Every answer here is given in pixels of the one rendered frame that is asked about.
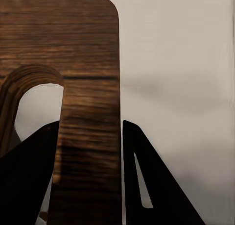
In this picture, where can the cutting board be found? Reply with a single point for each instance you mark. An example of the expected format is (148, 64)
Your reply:
(75, 44)

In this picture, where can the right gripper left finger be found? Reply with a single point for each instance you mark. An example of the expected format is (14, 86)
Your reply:
(25, 173)

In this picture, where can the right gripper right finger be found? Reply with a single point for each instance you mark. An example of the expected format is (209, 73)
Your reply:
(170, 204)

